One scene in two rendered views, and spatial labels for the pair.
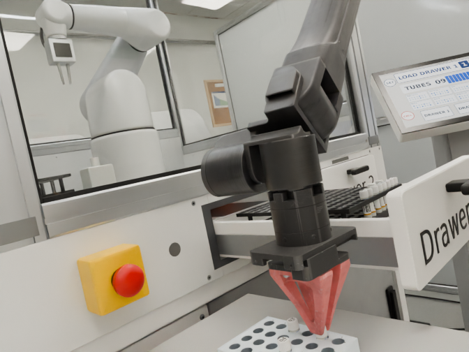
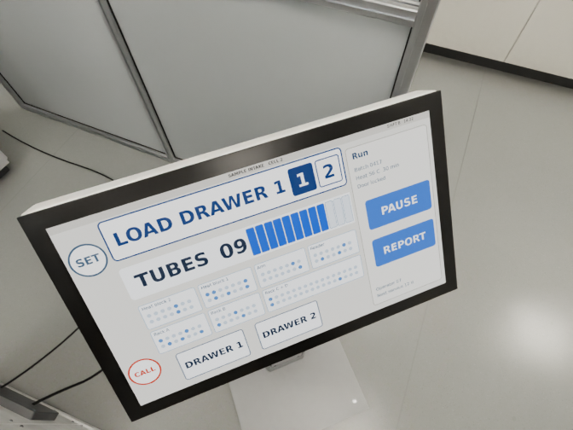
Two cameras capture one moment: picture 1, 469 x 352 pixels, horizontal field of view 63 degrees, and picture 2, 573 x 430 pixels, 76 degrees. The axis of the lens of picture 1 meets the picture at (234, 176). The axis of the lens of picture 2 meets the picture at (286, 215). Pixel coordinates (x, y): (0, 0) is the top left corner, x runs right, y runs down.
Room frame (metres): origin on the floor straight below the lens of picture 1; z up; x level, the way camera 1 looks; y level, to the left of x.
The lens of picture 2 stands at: (1.13, -0.75, 1.53)
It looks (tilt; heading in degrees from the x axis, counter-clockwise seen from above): 60 degrees down; 335
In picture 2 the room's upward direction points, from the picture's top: 1 degrees counter-clockwise
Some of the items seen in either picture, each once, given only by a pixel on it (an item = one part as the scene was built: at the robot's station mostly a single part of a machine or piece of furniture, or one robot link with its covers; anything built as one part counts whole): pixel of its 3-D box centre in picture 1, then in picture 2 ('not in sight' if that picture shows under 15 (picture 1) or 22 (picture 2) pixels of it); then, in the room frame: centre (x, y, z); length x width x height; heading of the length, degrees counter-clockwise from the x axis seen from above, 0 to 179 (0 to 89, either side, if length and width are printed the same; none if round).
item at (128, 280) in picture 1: (126, 280); not in sight; (0.47, 0.16, 0.88); 0.04 x 0.03 x 0.04; 133
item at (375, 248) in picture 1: (315, 219); not in sight; (0.65, -0.12, 0.86); 0.40 x 0.26 x 0.06; 43
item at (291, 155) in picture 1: (285, 163); not in sight; (0.39, -0.05, 0.98); 0.07 x 0.06 x 0.07; 53
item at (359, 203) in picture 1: (372, 197); not in sight; (0.57, -0.20, 0.90); 0.18 x 0.02 x 0.01; 133
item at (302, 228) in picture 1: (301, 221); not in sight; (0.39, -0.06, 0.92); 0.10 x 0.07 x 0.07; 131
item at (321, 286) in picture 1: (317, 285); not in sight; (0.39, -0.06, 0.85); 0.07 x 0.07 x 0.09; 41
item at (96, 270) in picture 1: (114, 277); not in sight; (0.50, 0.18, 0.88); 0.07 x 0.05 x 0.07; 133
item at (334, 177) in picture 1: (348, 184); not in sight; (0.95, -0.28, 0.87); 0.29 x 0.02 x 0.11; 133
